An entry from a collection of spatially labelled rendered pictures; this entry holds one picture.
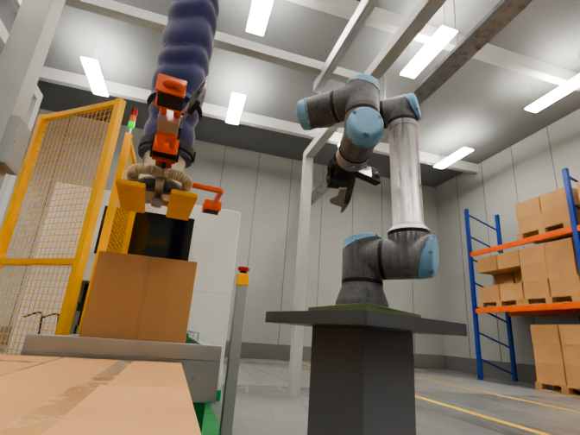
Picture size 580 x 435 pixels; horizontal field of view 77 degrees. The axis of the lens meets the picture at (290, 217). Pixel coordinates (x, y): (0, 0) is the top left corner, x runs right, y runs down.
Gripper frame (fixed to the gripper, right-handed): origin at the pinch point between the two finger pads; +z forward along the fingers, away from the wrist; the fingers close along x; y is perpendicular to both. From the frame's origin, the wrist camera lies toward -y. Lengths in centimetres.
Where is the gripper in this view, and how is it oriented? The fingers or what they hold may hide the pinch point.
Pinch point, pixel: (343, 192)
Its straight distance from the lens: 123.3
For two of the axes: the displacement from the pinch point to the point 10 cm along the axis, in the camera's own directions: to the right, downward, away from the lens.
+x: -0.6, 9.1, -4.1
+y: -9.9, -0.9, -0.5
